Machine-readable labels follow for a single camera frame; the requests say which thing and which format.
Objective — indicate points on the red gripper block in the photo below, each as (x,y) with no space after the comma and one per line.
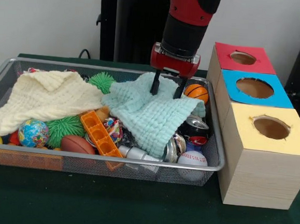
(174,64)

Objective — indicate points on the orange plastic building brick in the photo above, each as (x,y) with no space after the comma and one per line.
(99,134)

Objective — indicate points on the brown toy football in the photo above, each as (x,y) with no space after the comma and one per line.
(77,144)

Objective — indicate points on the orange toy basketball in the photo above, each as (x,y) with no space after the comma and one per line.
(197,93)

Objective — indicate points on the globe print ball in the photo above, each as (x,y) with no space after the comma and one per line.
(33,133)

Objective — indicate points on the white toy baseball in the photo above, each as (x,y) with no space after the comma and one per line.
(193,158)

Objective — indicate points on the cream waffle cloth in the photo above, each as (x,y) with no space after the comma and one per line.
(49,99)

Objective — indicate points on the mint waffle cloth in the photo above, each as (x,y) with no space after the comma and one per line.
(149,117)

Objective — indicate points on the green spiky rubber ball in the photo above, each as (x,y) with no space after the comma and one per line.
(63,128)

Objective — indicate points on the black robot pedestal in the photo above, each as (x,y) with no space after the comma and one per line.
(131,25)

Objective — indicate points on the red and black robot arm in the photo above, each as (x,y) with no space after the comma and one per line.
(188,21)

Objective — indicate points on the dark green table cloth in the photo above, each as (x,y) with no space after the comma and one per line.
(132,206)

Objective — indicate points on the silver metal fitting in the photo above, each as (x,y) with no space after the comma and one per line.
(136,152)

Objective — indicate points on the shallow silver mesh bin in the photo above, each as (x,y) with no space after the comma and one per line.
(83,166)

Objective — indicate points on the wooden box with three holes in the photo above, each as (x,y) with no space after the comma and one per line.
(259,177)

